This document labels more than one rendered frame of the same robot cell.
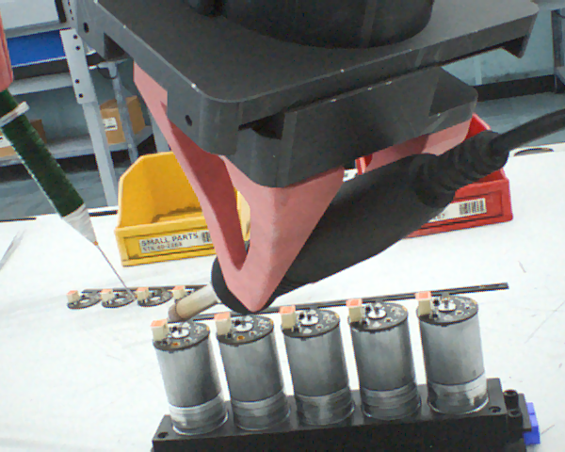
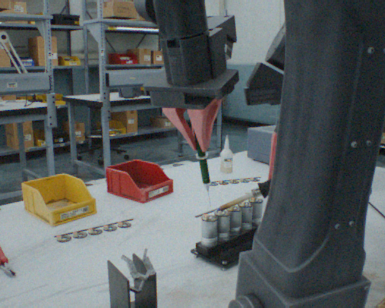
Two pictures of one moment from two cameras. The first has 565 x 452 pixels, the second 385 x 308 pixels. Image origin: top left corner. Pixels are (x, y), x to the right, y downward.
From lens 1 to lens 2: 0.53 m
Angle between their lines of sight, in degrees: 53
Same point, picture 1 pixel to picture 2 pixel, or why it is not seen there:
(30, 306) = (39, 246)
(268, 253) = not seen: hidden behind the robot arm
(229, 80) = not seen: hidden behind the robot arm
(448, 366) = (259, 213)
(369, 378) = (247, 219)
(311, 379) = (238, 222)
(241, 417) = (224, 237)
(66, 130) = not seen: outside the picture
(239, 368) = (226, 223)
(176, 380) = (214, 229)
